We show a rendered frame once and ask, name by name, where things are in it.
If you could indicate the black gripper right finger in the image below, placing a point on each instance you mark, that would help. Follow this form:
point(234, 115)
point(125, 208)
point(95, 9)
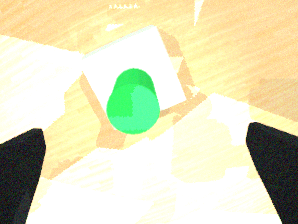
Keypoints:
point(275, 156)

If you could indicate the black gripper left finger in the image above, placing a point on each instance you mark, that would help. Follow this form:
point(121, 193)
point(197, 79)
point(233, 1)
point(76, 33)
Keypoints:
point(21, 160)

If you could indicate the green marker cap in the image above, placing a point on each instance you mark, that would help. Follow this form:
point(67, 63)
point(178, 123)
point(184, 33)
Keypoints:
point(133, 105)

